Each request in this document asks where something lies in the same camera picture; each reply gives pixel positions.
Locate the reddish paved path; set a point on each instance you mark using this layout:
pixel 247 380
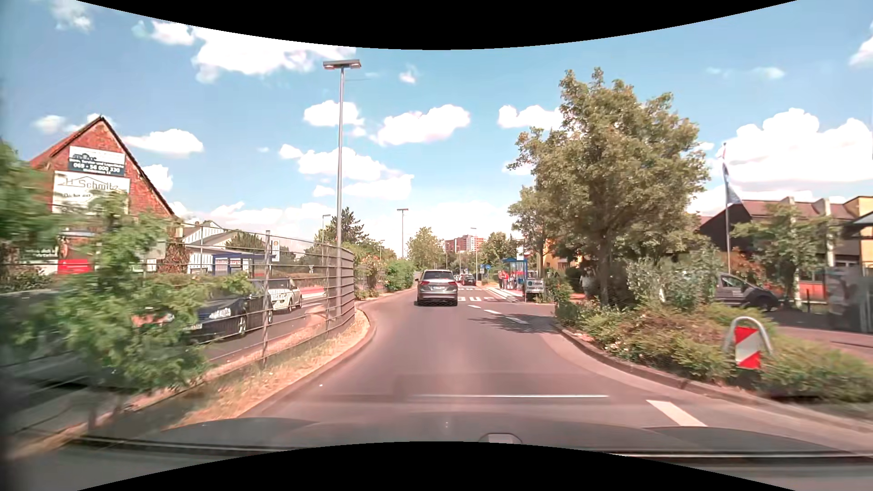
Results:
pixel 825 337

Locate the road markings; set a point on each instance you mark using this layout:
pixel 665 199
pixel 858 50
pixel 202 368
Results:
pixel 675 412

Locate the flag on pole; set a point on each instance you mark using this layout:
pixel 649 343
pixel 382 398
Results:
pixel 727 204

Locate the dark blue car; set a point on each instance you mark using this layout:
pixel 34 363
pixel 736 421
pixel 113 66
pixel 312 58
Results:
pixel 222 315

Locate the red brick gabled building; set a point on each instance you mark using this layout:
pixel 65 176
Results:
pixel 102 198

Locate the group of people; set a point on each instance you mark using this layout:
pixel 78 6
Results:
pixel 505 279

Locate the low building with brown roof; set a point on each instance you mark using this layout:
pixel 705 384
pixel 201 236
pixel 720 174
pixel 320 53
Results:
pixel 784 232

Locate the green bush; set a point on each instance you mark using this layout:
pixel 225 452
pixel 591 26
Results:
pixel 399 275

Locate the red white striped marker sign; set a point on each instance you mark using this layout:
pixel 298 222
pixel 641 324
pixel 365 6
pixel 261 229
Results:
pixel 747 346

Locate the white sign board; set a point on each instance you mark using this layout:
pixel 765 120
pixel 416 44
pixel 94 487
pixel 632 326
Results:
pixel 534 286

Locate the white low building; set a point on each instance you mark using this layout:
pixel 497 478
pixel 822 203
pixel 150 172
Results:
pixel 215 251

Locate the blue bus shelter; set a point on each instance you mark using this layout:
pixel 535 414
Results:
pixel 515 271

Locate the white car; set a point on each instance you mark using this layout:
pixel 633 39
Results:
pixel 286 293

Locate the tall double lamp post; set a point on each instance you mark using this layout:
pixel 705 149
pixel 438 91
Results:
pixel 339 170

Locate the planted bush strip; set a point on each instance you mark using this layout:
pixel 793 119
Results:
pixel 682 341

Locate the dry grass verge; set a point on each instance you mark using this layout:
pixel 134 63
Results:
pixel 273 382

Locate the red high-rise building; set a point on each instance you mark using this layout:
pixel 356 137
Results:
pixel 465 243

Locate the small green tree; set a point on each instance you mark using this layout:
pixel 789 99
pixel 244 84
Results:
pixel 784 245

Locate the dark grey parked car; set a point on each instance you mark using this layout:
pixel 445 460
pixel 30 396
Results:
pixel 743 293

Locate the large green tree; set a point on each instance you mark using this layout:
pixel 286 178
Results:
pixel 607 177

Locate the row of trees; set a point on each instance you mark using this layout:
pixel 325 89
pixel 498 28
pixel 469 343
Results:
pixel 477 249

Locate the grey asphalt road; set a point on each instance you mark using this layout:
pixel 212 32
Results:
pixel 436 354

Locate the car's own bonnet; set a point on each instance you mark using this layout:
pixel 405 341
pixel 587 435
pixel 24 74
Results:
pixel 436 431

